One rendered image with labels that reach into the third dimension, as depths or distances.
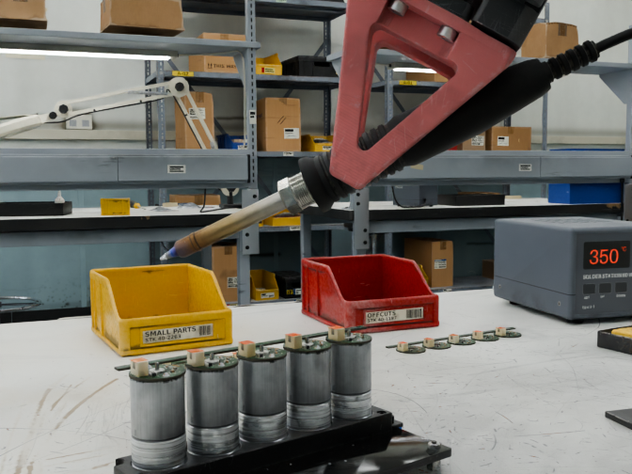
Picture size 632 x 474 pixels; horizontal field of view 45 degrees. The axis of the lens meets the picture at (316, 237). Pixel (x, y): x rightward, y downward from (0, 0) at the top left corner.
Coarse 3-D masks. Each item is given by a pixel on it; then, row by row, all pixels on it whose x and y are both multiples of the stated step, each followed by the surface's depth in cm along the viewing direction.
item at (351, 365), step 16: (352, 336) 41; (336, 352) 40; (352, 352) 40; (368, 352) 41; (336, 368) 40; (352, 368) 40; (368, 368) 41; (336, 384) 40; (352, 384) 40; (368, 384) 41; (336, 400) 40; (352, 400) 40; (368, 400) 41; (336, 416) 40; (352, 416) 40; (368, 416) 41
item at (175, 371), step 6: (162, 366) 35; (168, 366) 35; (174, 366) 35; (180, 366) 35; (150, 372) 34; (156, 372) 34; (168, 372) 34; (174, 372) 34; (180, 372) 34; (132, 378) 34; (138, 378) 33; (144, 378) 33; (150, 378) 33; (156, 378) 33; (162, 378) 33; (168, 378) 33; (174, 378) 34
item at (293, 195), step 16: (288, 192) 32; (304, 192) 32; (256, 208) 32; (272, 208) 32; (288, 208) 32; (304, 208) 32; (224, 224) 33; (240, 224) 32; (192, 240) 33; (208, 240) 33
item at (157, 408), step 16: (160, 368) 35; (144, 384) 33; (160, 384) 33; (176, 384) 34; (144, 400) 33; (160, 400) 33; (176, 400) 34; (144, 416) 33; (160, 416) 33; (176, 416) 34; (144, 432) 33; (160, 432) 33; (176, 432) 34; (144, 448) 34; (160, 448) 33; (176, 448) 34; (144, 464) 34; (160, 464) 34; (176, 464) 34
